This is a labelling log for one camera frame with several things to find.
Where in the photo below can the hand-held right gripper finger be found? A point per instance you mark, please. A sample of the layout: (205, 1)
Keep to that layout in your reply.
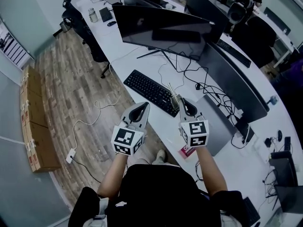
(183, 113)
(197, 111)

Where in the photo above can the person's right forearm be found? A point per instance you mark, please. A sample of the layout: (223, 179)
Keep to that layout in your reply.
(210, 171)

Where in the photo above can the red and white box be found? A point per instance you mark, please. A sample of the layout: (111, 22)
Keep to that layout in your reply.
(187, 153)

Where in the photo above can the small white power strip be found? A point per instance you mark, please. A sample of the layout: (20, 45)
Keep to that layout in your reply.
(71, 155)

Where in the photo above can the person's grey shoe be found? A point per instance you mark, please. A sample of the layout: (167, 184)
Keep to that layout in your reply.
(161, 155)

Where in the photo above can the clear water bottle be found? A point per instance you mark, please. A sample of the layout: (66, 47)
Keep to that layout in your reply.
(273, 100)

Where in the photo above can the black mouse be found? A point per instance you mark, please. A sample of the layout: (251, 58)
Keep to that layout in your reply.
(111, 23)
(279, 135)

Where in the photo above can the person's left forearm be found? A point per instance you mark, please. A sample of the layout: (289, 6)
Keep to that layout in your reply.
(112, 174)

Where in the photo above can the curved black monitor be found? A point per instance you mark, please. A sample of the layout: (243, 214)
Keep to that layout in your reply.
(163, 29)

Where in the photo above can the black docking box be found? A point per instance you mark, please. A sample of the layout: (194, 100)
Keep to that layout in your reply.
(245, 129)

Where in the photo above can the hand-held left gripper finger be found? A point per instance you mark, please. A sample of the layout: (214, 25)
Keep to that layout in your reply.
(125, 116)
(145, 117)

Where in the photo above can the dark flat monitor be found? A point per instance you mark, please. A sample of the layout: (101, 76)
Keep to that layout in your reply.
(206, 11)

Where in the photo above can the person's black shirt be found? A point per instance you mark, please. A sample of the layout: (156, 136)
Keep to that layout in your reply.
(163, 193)

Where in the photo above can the person's light grey trousers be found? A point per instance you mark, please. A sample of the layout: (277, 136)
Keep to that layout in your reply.
(146, 161)

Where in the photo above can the small metal tool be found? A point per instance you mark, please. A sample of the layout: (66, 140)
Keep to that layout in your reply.
(175, 103)

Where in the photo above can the black office chair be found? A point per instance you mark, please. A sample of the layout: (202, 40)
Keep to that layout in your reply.
(255, 41)
(87, 39)

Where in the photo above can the wide grey monitor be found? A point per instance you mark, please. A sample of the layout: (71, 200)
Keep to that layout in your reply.
(236, 86)

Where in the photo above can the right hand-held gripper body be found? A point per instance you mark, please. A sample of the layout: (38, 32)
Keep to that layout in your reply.
(195, 133)

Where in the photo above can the clear glass jar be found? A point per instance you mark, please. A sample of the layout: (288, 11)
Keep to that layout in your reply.
(93, 15)

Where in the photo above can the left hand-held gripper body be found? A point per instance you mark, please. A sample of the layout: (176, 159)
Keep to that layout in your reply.
(125, 139)

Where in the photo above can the grey laptop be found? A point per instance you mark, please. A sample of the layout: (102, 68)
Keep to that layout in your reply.
(219, 126)

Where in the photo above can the row of cardboard boxes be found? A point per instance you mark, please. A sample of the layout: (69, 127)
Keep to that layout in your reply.
(40, 131)

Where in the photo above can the black power adapter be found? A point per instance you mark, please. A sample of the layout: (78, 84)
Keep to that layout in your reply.
(268, 142)

